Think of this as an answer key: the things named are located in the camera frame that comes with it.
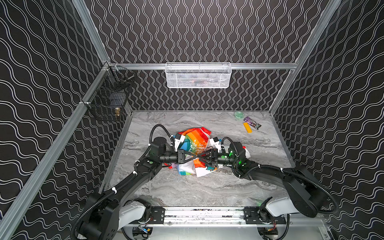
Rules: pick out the purple M&M's candy packet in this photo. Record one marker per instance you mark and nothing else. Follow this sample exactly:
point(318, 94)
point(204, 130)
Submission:
point(252, 123)

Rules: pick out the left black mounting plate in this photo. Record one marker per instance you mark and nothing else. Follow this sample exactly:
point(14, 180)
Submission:
point(154, 215)

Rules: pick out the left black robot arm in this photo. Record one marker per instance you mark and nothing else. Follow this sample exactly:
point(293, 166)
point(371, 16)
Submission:
point(108, 212)

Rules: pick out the black mounting plate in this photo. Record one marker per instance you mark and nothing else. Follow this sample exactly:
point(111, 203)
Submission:
point(255, 216)
point(154, 215)

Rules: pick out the yellow rectangular block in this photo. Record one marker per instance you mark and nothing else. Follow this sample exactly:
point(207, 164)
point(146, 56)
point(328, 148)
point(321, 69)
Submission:
point(247, 127)

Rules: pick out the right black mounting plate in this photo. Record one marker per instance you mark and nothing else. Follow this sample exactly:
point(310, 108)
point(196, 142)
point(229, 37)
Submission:
point(255, 216)

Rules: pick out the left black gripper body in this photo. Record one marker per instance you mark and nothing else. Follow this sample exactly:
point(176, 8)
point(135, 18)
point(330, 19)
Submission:
point(180, 156)

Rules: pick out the green round plastic lid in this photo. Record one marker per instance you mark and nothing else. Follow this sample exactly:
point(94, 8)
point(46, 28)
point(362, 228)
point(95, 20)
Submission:
point(239, 115)

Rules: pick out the black wire wall basket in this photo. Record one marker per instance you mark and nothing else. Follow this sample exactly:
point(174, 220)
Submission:
point(112, 93)

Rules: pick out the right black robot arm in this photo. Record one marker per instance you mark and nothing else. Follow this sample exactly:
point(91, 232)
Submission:
point(307, 195)

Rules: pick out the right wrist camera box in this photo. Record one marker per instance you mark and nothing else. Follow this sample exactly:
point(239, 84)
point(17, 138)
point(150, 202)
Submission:
point(216, 144)

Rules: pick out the white wire mesh basket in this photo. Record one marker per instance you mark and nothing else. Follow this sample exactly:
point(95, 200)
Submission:
point(198, 75)

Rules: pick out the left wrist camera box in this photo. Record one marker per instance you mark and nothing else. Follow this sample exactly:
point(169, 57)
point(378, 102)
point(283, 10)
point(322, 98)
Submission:
point(179, 140)

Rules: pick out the rainbow cartoon kids jacket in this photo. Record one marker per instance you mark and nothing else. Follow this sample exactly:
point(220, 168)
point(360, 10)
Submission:
point(196, 142)

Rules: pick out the brass knob in basket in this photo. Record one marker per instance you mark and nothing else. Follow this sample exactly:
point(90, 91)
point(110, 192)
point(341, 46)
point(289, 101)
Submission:
point(117, 112)

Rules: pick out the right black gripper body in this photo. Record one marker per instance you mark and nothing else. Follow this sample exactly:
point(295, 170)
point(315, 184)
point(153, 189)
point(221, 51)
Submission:
point(214, 157)

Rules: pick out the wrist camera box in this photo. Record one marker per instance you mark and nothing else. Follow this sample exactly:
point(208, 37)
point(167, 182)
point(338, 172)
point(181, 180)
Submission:
point(216, 144)
point(179, 140)

